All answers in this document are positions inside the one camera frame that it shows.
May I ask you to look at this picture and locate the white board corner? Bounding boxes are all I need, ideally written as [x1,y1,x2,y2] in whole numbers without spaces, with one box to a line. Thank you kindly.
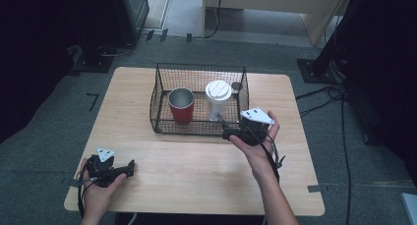
[400,192,417,225]

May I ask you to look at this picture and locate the black metal stand base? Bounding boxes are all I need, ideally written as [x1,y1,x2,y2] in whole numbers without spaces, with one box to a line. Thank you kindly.
[296,57,347,85]
[70,46,116,76]

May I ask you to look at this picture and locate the clear tumbler with white lid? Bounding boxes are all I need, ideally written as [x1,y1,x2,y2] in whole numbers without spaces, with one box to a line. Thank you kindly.
[205,80,233,123]

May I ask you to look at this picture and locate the dark curtain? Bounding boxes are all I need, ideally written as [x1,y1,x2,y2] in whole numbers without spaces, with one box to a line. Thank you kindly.
[0,0,127,144]
[323,0,417,189]

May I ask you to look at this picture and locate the hand-held gripper cable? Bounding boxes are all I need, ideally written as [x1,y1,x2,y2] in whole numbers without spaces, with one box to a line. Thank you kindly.
[76,159,91,218]
[244,126,287,184]

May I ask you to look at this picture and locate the person's left hand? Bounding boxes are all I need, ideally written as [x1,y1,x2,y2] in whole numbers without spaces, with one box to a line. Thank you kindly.
[80,157,129,221]

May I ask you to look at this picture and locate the black wire basket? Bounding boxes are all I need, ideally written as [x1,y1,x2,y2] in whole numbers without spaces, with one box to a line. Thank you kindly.
[149,62,250,137]

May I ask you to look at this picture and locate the person's right hand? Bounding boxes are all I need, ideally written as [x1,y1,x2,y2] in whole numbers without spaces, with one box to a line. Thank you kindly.
[228,110,281,181]

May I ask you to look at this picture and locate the red cup with steel inside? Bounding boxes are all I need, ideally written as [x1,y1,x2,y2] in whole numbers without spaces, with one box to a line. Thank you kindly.
[167,87,196,126]

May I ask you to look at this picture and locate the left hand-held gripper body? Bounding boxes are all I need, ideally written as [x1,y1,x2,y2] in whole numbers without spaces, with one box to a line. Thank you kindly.
[86,147,120,189]

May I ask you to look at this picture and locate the right hand-held gripper cable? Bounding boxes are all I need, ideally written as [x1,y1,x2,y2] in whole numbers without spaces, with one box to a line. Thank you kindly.
[244,126,287,184]

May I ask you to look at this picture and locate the long black floor cable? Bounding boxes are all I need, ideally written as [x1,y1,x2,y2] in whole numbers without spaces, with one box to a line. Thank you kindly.
[338,93,353,225]

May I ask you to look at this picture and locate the black cabinet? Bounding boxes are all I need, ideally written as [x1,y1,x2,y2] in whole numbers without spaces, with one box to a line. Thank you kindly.
[111,0,150,46]

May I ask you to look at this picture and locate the left hand-held gripper cable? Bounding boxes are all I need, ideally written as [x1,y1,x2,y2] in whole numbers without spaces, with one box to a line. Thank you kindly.
[76,159,91,218]

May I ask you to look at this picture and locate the black cable by cabinet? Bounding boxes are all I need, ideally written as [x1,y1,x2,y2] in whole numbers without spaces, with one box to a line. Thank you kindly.
[193,0,224,40]

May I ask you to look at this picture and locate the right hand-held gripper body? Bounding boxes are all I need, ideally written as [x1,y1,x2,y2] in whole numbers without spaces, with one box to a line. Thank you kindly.
[240,106,275,146]

